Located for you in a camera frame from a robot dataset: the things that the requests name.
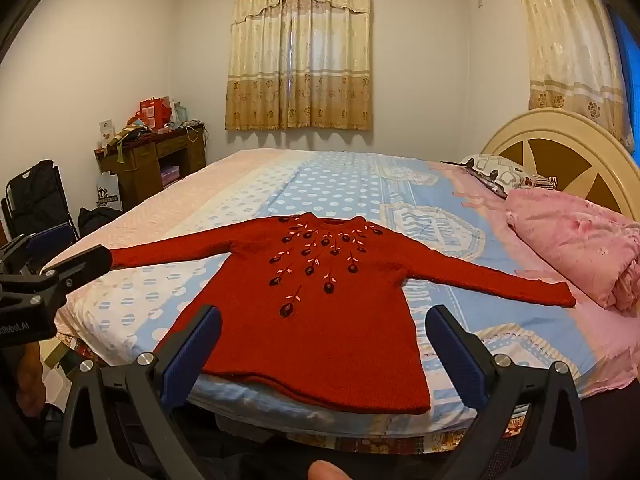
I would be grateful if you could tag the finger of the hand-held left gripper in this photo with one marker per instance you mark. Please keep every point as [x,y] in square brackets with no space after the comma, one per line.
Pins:
[82,262]

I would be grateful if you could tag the cream round headboard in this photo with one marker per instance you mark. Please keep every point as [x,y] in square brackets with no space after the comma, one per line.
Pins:
[575,155]

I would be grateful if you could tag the beige floral tall curtain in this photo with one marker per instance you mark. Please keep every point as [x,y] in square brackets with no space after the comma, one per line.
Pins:
[565,50]

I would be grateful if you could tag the pink pillow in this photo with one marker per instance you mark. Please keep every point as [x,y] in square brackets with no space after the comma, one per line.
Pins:
[575,245]

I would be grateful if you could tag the black bag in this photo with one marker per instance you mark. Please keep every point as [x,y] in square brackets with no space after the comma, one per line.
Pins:
[97,219]

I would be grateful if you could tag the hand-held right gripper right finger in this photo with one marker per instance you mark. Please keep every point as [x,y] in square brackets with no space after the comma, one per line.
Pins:
[462,360]

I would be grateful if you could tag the black folding chair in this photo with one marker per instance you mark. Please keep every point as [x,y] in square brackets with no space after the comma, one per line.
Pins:
[37,195]

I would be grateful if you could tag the blue window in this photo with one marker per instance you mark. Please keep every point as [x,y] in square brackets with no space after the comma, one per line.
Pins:
[625,60]

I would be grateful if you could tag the beige patterned window curtain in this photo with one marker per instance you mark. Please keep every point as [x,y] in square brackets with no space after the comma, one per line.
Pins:
[300,60]

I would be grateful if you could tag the red gift box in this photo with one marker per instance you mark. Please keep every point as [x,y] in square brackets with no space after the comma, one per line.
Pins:
[154,112]

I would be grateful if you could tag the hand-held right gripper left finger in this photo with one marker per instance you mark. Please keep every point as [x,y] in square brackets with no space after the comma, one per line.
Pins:
[192,360]

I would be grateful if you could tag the white paper bag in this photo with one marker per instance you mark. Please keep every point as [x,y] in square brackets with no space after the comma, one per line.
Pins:
[109,192]

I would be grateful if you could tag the dark wooden desk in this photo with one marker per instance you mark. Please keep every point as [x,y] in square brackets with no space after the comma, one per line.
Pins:
[145,160]

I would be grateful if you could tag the person's right hand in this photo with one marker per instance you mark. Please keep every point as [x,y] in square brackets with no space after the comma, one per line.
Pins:
[326,471]

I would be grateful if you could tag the floral mattress cover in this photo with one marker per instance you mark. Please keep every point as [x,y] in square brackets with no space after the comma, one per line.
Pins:
[350,442]

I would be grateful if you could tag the red embroidered knit sweater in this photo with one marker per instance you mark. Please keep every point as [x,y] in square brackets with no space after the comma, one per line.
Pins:
[320,340]

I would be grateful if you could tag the pink storage box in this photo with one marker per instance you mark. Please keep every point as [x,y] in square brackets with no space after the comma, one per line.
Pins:
[170,175]

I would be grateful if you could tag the pale green bag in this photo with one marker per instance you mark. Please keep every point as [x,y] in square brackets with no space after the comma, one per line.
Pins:
[181,112]

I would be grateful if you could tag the polka dot bed sheet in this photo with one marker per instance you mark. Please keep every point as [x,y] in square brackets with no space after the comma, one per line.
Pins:
[345,185]

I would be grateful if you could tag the grey patterned pillow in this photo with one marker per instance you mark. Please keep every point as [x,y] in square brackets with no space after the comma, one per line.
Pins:
[505,172]

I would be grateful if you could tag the white greeting card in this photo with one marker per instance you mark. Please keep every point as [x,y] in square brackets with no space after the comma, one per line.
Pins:
[107,132]

